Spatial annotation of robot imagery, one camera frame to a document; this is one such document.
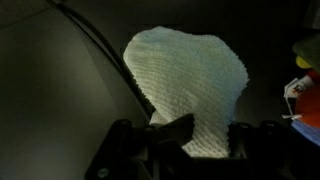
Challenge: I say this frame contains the white terry towel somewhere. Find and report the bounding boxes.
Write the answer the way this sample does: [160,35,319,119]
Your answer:
[123,25,250,158]

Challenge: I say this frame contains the red plush toy green leaves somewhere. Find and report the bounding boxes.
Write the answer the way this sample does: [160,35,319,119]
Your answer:
[281,33,320,130]

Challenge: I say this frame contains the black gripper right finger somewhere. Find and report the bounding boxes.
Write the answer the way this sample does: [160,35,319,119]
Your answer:
[227,120,301,180]

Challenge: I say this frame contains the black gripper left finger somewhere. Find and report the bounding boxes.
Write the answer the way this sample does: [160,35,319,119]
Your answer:
[84,113,201,180]

